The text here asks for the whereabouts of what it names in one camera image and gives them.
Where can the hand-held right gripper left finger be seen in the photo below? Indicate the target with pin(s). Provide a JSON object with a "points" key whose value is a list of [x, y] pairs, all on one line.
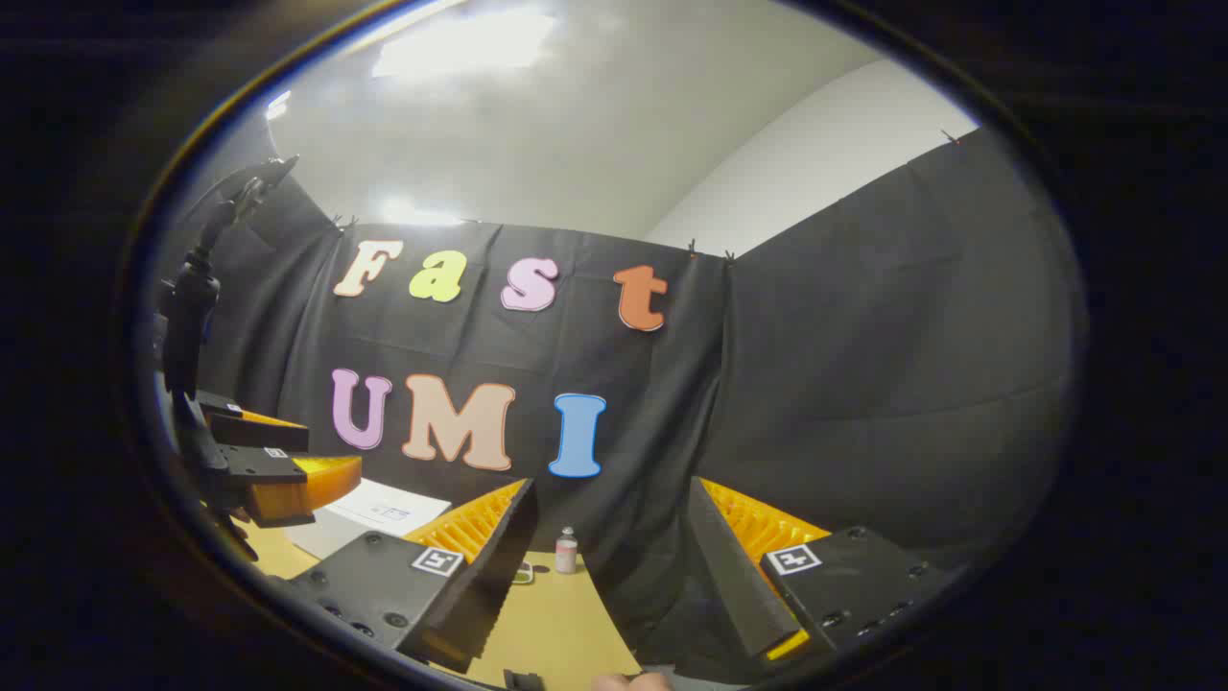
{"points": [[489, 585]]}

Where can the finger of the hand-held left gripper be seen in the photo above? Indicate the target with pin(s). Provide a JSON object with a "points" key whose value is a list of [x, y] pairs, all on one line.
{"points": [[288, 480], [254, 430]]}

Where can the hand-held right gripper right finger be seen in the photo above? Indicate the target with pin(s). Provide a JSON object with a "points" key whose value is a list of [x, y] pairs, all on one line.
{"points": [[729, 566]]}

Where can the white microwave oven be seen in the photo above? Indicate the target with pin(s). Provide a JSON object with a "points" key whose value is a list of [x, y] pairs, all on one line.
{"points": [[374, 513]]}

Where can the white divided dish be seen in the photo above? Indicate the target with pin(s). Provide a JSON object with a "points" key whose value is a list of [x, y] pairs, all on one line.
{"points": [[523, 574]]}

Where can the small clear bottle pink label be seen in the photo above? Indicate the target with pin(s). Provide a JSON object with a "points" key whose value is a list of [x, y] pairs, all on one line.
{"points": [[566, 555]]}

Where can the black table edge clamp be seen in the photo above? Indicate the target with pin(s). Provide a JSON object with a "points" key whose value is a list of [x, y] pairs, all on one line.
{"points": [[524, 682]]}

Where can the black backdrop cloth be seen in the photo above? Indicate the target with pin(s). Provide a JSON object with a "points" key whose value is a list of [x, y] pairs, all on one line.
{"points": [[863, 384]]}

